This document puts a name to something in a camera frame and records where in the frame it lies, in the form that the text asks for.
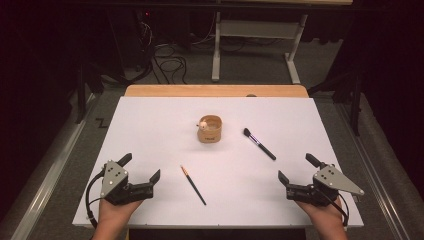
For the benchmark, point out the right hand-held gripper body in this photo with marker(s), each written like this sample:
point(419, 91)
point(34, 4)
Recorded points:
point(331, 178)

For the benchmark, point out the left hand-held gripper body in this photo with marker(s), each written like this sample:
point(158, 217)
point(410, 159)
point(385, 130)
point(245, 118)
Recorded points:
point(113, 176)

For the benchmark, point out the black makeup brush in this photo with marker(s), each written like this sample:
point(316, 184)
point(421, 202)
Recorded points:
point(260, 144)

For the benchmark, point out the round wooden brush holder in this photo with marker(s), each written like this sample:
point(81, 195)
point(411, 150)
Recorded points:
point(209, 133)

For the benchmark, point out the person's right hand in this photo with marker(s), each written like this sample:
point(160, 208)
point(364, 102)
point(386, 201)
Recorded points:
point(326, 215)

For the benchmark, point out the person's left hand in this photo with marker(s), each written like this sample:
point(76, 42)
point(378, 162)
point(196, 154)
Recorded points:
point(115, 215)

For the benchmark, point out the white table sheet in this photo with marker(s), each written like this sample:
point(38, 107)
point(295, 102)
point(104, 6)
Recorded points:
point(166, 133)

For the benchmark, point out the black metal stand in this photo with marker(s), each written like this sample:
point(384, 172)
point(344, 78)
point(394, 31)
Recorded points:
point(356, 106)
point(81, 93)

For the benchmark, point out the wooden table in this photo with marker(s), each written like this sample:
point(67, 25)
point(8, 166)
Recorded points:
point(200, 90)

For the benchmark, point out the dark equipment with red light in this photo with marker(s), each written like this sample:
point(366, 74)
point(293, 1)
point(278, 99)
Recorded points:
point(145, 36)

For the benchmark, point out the aluminium floor rail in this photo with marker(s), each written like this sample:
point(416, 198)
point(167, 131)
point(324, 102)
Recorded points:
point(50, 180)
point(376, 173)

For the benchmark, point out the white metal frame desk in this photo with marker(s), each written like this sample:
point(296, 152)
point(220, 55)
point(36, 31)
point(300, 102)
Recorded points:
point(256, 29)

